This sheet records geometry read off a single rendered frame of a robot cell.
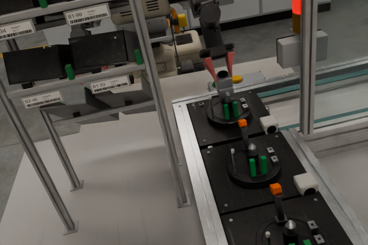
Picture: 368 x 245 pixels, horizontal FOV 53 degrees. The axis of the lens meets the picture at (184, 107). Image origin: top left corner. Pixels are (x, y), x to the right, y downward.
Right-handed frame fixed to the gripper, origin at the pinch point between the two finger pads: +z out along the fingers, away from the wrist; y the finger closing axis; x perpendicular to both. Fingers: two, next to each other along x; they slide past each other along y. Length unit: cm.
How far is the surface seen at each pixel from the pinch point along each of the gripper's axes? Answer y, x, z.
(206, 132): -8.6, 3.0, 14.6
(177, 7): 13, 277, -128
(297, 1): 17.4, -25.6, -9.8
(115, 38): -25.8, -28.7, -9.9
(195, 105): -9.3, 15.2, 4.8
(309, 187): 9.7, -22.4, 33.1
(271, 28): 109, 284, -85
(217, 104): -2.3, 10.3, 6.4
